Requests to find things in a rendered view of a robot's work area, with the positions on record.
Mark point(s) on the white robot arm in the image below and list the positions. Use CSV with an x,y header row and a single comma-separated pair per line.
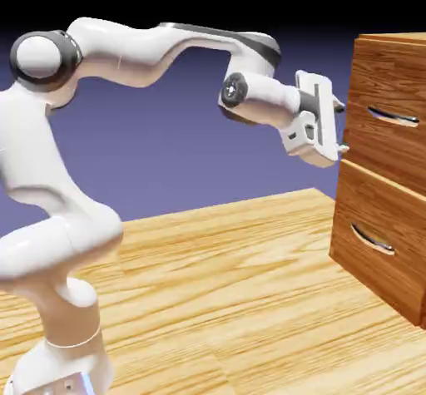
x,y
100,45

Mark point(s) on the wooden cabinet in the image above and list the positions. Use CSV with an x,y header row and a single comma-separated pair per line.
x,y
382,175

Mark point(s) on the wooden drawer front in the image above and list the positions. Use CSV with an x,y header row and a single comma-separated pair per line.
x,y
372,208
382,79

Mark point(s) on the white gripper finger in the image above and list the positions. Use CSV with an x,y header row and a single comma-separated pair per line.
x,y
339,106
343,149

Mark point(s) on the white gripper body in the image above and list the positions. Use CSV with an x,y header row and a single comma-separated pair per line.
x,y
327,119

